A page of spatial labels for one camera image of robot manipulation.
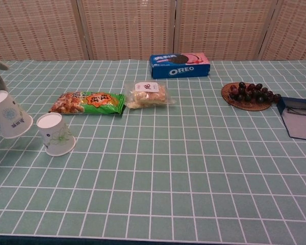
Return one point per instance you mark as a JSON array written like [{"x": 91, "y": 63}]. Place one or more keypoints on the green white checked tablecloth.
[{"x": 168, "y": 166}]

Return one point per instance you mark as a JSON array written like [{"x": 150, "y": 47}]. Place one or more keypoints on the blue Oreo cookie box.
[{"x": 179, "y": 69}]

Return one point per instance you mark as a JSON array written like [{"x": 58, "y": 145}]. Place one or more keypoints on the clear bag of pastries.
[{"x": 148, "y": 98}]

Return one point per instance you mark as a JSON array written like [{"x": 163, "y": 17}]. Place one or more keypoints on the woven bamboo screen panel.
[
  {"x": 35, "y": 28},
  {"x": 295, "y": 28},
  {"x": 224, "y": 25},
  {"x": 127, "y": 28}
]

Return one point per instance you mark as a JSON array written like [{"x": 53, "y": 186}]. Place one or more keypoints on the open blue case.
[{"x": 299, "y": 122}]

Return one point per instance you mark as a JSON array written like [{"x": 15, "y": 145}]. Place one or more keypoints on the round woven rattan coaster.
[{"x": 255, "y": 106}]

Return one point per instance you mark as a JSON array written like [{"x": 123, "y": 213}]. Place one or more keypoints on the green snack bag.
[{"x": 97, "y": 103}]

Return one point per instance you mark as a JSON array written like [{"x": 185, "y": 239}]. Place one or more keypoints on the white paper cup green flower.
[{"x": 57, "y": 135}]

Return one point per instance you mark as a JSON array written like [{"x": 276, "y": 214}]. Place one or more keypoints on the bunch of dark red grapes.
[{"x": 255, "y": 93}]

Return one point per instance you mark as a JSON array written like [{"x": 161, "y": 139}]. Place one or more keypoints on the dark thin eyeglasses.
[{"x": 299, "y": 110}]

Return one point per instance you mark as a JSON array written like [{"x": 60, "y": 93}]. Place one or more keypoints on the white paper cup blue print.
[{"x": 10, "y": 117}]

